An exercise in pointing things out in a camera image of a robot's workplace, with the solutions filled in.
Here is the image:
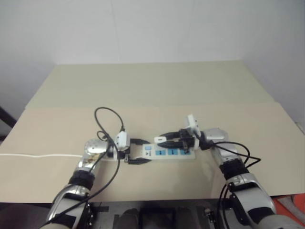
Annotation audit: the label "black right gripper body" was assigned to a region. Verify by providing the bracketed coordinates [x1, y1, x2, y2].
[178, 128, 196, 155]

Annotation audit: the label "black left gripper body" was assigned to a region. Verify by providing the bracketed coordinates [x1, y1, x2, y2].
[123, 138, 134, 165]

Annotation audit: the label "white power strip blue sockets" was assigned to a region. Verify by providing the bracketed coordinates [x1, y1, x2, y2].
[142, 142, 196, 162]

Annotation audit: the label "dark rounded shape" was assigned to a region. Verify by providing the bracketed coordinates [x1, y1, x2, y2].
[113, 208, 141, 229]

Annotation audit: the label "orange red object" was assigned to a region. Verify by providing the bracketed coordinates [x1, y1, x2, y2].
[272, 194, 305, 229]

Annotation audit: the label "dark slanted bar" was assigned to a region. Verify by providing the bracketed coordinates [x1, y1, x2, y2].
[0, 105, 18, 142]

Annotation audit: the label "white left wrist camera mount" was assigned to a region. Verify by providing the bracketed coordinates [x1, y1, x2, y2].
[113, 131, 131, 160]

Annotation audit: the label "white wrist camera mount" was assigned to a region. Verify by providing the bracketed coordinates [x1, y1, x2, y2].
[113, 131, 131, 160]
[183, 114, 201, 149]

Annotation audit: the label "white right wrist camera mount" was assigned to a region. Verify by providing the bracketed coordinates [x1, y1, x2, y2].
[183, 114, 201, 149]

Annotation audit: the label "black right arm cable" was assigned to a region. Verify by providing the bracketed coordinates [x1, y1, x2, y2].
[201, 140, 262, 213]

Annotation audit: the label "black metal bracket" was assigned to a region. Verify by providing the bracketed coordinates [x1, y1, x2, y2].
[85, 202, 96, 229]

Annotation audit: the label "white power strip cord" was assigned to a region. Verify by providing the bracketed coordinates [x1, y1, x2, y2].
[0, 153, 125, 164]

